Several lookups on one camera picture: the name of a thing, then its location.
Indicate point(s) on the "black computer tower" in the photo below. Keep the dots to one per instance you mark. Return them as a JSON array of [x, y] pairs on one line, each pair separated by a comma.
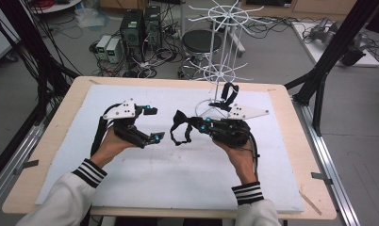
[[131, 31], [153, 26]]

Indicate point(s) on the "aluminium rail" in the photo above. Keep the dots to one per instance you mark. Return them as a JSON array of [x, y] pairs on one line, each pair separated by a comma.
[[329, 157], [14, 160]]

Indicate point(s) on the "metal bracket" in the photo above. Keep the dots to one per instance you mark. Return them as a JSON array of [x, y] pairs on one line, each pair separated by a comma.
[[322, 178], [27, 164]]

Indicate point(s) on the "white round table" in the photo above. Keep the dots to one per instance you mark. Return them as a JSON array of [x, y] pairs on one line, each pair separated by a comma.
[[55, 7]]

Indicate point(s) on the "white foam mat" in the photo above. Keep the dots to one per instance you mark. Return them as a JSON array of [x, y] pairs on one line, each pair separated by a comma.
[[165, 175]]

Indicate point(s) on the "person's right hand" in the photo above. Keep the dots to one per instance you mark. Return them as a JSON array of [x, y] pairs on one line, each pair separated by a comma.
[[241, 163]]

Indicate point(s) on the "white floor board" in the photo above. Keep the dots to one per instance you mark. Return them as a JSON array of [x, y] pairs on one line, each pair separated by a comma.
[[316, 50]]

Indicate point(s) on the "black bow tie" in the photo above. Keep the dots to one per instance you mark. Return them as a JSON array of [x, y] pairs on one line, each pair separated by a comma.
[[229, 97], [180, 118]]

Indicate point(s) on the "black metal frame stand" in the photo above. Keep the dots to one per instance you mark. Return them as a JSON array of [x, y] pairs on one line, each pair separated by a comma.
[[36, 53], [332, 53]]

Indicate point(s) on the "white power supply unit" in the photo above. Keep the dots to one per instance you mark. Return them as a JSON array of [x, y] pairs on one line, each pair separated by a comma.
[[102, 44], [113, 50]]

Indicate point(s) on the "grey robot device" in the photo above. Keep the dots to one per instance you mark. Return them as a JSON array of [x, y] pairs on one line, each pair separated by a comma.
[[354, 44]]

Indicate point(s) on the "clear plastic bag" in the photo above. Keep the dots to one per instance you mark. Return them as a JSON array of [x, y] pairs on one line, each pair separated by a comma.
[[90, 17]]

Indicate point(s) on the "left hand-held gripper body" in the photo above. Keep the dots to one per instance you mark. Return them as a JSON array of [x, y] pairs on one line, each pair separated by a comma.
[[123, 109]]

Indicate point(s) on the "person's left hand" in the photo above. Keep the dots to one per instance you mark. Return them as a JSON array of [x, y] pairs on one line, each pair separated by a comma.
[[110, 149]]

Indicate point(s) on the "black round stool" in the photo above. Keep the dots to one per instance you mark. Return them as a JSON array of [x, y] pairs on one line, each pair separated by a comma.
[[197, 40]]

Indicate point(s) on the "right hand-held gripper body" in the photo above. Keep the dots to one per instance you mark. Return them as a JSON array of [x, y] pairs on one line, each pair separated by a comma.
[[231, 132]]

